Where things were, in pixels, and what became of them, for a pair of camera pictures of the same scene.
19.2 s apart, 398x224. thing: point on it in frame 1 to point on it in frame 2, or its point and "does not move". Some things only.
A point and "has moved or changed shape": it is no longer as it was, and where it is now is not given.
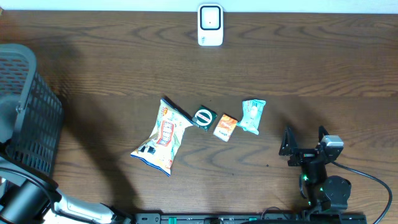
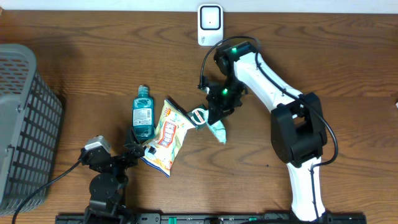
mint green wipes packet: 252,110 to 217,129
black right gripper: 303,155 to 217,109
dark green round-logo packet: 204,117 has moved or changed shape
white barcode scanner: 210,25 does not move
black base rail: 250,218 does not move
